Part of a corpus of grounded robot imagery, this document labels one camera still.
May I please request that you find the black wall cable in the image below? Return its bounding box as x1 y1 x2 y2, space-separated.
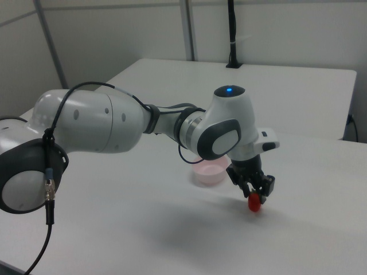
347 114 360 142

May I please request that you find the red strawberry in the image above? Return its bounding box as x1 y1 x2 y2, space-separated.
247 192 263 214

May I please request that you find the black camera stand pole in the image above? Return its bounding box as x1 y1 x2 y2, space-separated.
225 0 243 69

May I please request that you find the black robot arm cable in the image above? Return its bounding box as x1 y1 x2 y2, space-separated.
24 81 208 275

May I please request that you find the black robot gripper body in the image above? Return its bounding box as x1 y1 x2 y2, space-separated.
225 154 276 198

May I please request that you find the pink plastic bowl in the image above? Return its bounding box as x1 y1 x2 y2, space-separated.
192 156 232 187

